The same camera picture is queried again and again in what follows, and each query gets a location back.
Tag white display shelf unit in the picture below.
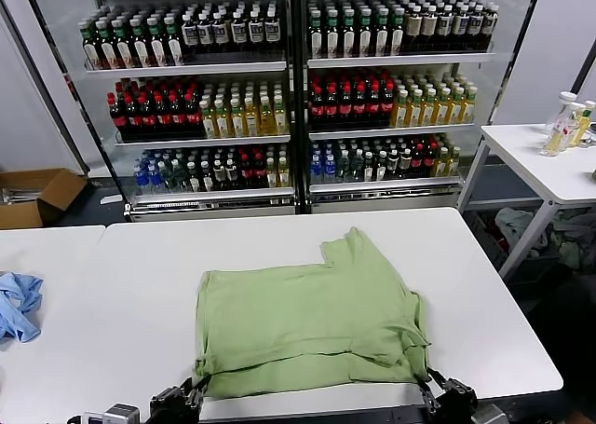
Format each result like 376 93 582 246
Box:
18 0 302 224
297 0 546 216

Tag silver metal parts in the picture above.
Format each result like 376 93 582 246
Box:
0 186 41 205

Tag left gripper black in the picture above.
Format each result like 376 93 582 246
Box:
148 371 213 424

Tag light green polo shirt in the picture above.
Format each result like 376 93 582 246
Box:
193 226 432 401

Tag brown cardboard box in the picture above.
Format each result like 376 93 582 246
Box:
0 167 89 230

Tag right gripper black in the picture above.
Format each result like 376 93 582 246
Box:
417 365 480 418

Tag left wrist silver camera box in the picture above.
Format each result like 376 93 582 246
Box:
101 402 141 424

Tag white side table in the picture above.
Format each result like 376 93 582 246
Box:
457 122 596 281

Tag grey green clothes pile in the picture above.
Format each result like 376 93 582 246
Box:
494 208 549 258
551 209 596 272

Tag tea bottle green cap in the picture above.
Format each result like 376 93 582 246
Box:
374 7 392 58
307 7 326 60
324 7 342 60
129 17 151 68
146 16 169 67
358 7 375 59
341 7 359 59
112 18 134 69
81 21 101 70
95 19 117 70
163 15 185 66
389 6 406 57

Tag clear bottle yellow liquid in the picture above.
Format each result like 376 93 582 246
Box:
539 101 587 157

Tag light blue shirt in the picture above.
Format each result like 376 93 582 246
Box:
0 270 45 344

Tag yellow bottle green ring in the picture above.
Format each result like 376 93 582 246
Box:
568 99 596 148

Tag dark drink bottle beige label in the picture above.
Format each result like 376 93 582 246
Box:
481 4 499 50
454 4 470 51
438 4 455 52
422 4 440 52
467 4 484 51
405 5 425 52

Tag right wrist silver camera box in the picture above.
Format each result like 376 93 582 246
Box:
472 402 511 424

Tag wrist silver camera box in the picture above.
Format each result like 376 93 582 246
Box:
101 402 141 424
472 402 511 424

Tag clear bottle red print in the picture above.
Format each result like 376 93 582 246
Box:
544 90 577 137

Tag dark drink bottle blue label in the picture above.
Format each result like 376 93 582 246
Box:
247 8 265 53
264 7 282 52
212 10 232 54
180 12 199 55
230 9 249 53
196 11 216 54

